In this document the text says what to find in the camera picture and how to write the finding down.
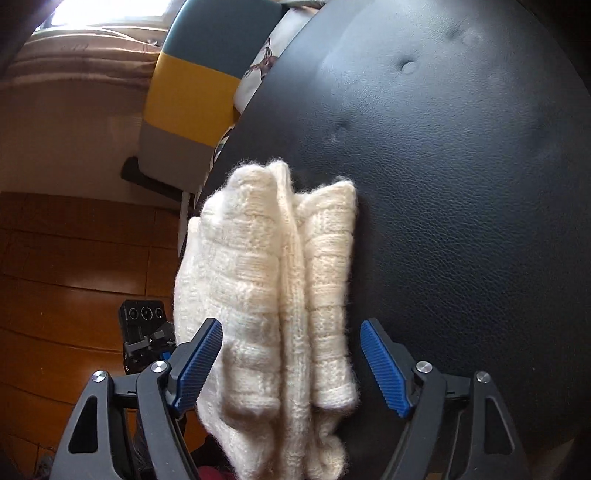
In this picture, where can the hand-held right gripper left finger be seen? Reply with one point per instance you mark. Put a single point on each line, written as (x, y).
(198, 369)

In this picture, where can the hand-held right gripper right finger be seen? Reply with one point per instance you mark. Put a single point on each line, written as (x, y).
(383, 369)

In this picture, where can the cream knit sweater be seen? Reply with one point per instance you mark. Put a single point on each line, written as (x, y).
(258, 277)

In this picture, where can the dark red clothing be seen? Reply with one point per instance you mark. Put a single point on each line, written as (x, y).
(214, 474)

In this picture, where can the triangle pattern cushion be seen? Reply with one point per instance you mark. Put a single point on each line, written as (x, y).
(220, 145)

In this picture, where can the black leather ottoman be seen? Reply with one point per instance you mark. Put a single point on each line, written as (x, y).
(461, 184)

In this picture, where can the grey yellow blue armchair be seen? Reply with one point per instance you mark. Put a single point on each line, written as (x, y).
(189, 92)

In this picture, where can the beige curtain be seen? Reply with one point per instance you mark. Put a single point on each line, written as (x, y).
(69, 60)

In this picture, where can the deer print cushion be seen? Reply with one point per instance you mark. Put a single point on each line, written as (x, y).
(258, 74)

